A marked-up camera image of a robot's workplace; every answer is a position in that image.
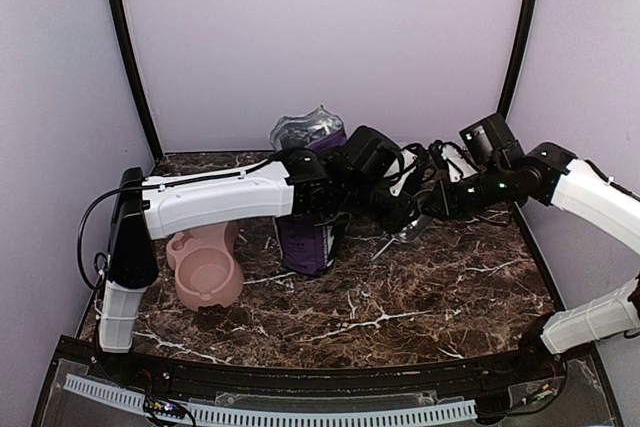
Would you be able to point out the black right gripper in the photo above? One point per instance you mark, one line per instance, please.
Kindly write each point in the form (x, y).
(441, 191)

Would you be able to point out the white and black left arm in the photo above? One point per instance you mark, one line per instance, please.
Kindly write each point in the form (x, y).
(308, 193)

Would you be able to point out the black frame post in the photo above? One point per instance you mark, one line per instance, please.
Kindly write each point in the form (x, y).
(516, 58)
(128, 57)

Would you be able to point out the black right frame post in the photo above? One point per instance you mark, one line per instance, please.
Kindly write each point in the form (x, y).
(516, 58)

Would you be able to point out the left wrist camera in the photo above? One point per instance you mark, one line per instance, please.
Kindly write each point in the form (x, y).
(410, 171)

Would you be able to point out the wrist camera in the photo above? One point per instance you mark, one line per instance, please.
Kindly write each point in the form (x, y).
(410, 171)
(451, 158)

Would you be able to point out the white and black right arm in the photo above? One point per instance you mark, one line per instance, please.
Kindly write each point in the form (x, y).
(495, 170)

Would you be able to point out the pink double pet bowl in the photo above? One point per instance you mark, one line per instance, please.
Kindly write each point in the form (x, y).
(206, 272)

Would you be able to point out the white slotted cable duct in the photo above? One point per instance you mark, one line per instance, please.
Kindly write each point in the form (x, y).
(245, 410)

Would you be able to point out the black left frame post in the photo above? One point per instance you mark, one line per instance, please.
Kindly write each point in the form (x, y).
(128, 57)

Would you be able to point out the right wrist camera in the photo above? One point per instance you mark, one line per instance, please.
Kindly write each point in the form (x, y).
(451, 158)

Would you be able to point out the black front table rail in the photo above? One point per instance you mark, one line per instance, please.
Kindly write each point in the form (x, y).
(482, 377)

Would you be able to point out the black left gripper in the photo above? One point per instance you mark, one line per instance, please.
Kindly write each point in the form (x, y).
(398, 220)

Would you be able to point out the purple pet food bag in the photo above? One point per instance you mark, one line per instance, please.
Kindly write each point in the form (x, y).
(307, 246)

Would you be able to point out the silver metal scoop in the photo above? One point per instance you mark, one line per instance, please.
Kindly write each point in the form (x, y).
(408, 234)

